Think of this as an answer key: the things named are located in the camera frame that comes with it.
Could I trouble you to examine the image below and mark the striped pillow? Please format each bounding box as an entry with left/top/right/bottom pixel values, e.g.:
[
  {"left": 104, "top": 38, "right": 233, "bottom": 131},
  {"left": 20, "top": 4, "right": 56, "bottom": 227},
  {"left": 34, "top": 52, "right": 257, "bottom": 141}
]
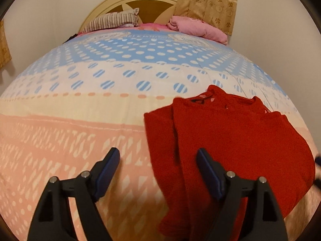
[{"left": 80, "top": 8, "right": 140, "bottom": 33}]

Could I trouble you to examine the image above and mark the red knitted sweater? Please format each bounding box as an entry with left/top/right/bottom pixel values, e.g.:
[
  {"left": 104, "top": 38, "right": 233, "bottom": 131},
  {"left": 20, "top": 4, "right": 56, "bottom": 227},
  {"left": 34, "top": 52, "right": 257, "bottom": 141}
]
[{"left": 144, "top": 85, "right": 316, "bottom": 240}]

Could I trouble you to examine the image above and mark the pink bed sheet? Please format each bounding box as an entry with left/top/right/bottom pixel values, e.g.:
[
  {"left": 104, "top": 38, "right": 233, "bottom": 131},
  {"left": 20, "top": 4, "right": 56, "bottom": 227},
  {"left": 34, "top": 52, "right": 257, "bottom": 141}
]
[{"left": 77, "top": 23, "right": 174, "bottom": 37}]

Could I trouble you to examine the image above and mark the cream wooden headboard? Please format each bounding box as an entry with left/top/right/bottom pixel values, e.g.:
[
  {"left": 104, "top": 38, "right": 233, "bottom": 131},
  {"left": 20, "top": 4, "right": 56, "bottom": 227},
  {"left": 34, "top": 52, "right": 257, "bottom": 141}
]
[{"left": 79, "top": 0, "right": 178, "bottom": 32}]

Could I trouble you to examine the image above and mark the pink folded blanket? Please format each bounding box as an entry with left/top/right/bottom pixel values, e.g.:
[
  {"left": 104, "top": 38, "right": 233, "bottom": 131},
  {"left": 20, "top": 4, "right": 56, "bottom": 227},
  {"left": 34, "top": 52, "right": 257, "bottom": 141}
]
[{"left": 167, "top": 16, "right": 228, "bottom": 45}]

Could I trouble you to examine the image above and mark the polka dot bed quilt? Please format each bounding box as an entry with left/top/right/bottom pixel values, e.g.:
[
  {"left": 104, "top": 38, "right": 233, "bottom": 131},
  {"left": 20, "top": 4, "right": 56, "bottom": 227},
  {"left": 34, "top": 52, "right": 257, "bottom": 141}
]
[{"left": 1, "top": 28, "right": 317, "bottom": 240}]

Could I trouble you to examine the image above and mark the beige curtain at left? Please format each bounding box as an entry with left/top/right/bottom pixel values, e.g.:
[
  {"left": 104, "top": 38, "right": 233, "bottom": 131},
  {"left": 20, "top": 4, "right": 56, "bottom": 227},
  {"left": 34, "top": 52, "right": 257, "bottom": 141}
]
[{"left": 0, "top": 20, "right": 12, "bottom": 68}]

